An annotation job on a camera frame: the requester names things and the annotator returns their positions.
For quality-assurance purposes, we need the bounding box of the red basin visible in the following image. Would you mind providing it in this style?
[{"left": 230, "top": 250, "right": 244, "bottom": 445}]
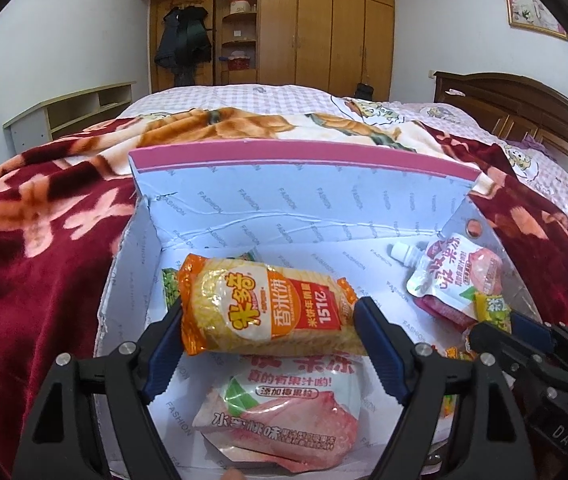
[{"left": 219, "top": 51, "right": 251, "bottom": 71}]

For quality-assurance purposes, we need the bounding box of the black hanging jacket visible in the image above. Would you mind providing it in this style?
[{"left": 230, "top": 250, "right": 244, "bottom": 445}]
[{"left": 154, "top": 5, "right": 213, "bottom": 86}]

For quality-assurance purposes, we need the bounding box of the dark wooden headboard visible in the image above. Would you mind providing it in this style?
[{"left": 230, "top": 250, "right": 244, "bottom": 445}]
[{"left": 433, "top": 70, "right": 568, "bottom": 211}]

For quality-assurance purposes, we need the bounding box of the large peach jelly pouch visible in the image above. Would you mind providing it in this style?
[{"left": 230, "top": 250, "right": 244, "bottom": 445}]
[{"left": 191, "top": 355, "right": 365, "bottom": 473}]

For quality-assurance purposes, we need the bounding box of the orange candy packet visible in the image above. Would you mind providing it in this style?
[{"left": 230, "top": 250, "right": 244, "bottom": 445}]
[{"left": 444, "top": 342, "right": 475, "bottom": 363}]

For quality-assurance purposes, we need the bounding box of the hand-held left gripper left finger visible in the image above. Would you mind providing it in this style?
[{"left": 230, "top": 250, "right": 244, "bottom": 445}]
[{"left": 11, "top": 305, "right": 187, "bottom": 480}]

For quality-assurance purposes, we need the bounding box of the small peach jelly pouch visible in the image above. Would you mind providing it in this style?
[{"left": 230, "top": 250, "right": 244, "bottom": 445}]
[{"left": 389, "top": 234, "right": 505, "bottom": 331}]

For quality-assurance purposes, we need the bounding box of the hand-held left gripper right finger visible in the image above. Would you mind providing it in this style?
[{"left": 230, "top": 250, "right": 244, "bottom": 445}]
[{"left": 353, "top": 297, "right": 537, "bottom": 480}]

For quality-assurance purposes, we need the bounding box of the framed wall picture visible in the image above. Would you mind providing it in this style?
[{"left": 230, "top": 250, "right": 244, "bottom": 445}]
[{"left": 499, "top": 0, "right": 568, "bottom": 43}]

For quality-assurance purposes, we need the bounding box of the green pea snack packet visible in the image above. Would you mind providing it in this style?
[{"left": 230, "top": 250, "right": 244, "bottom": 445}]
[{"left": 163, "top": 251, "right": 260, "bottom": 313}]

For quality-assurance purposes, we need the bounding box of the red floral blanket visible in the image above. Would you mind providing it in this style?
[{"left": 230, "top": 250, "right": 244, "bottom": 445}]
[{"left": 0, "top": 105, "right": 568, "bottom": 480}]

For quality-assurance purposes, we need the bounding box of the wooden wardrobe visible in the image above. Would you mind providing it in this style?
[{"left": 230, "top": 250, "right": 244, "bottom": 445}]
[{"left": 133, "top": 0, "right": 396, "bottom": 103}]

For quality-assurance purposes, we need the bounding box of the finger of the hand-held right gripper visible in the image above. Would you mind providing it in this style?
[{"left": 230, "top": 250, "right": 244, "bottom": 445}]
[
  {"left": 466, "top": 321, "right": 568, "bottom": 401},
  {"left": 511, "top": 311, "right": 568, "bottom": 361}
]

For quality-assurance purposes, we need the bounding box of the pink checked cartoon bedsheet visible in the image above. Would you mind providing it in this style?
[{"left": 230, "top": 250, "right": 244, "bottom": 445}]
[{"left": 114, "top": 84, "right": 568, "bottom": 281}]

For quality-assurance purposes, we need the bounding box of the yellow candy packet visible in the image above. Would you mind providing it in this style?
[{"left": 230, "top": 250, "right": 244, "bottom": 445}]
[{"left": 474, "top": 292, "right": 512, "bottom": 333}]

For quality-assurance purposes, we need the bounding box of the low grey shelf unit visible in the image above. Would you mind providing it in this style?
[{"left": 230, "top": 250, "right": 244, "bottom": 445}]
[{"left": 3, "top": 81, "right": 137, "bottom": 157}]

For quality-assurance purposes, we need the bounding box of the pink cardboard box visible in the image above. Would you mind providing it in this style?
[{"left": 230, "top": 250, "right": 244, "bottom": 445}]
[{"left": 93, "top": 141, "right": 515, "bottom": 480}]

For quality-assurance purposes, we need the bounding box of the orange rice cracker packet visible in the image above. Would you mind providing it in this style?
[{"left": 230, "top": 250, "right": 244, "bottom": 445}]
[{"left": 178, "top": 253, "right": 370, "bottom": 357}]

